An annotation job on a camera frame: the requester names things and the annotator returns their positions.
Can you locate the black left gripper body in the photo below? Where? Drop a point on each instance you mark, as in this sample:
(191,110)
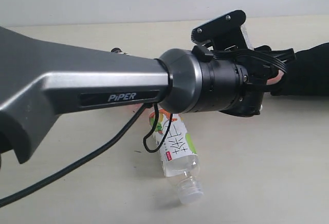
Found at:
(261,65)

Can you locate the fruit label clear bottle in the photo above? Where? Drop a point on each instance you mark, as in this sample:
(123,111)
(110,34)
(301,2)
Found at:
(178,156)

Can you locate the pink peach drink bottle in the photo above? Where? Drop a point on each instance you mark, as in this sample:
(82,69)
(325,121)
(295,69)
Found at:
(119,51)

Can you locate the white blue label bottle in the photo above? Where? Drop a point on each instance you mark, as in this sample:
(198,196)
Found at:
(246,37)

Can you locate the black sleeved forearm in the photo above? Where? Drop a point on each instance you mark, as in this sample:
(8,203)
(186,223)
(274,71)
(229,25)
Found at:
(307,74)

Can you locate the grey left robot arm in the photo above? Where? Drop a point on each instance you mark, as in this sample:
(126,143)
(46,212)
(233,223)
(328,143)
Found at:
(41,81)

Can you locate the person's open hand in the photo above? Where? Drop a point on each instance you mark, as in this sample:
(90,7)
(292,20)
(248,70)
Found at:
(276,79)

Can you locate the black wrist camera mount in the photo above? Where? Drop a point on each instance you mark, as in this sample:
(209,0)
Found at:
(223,32)

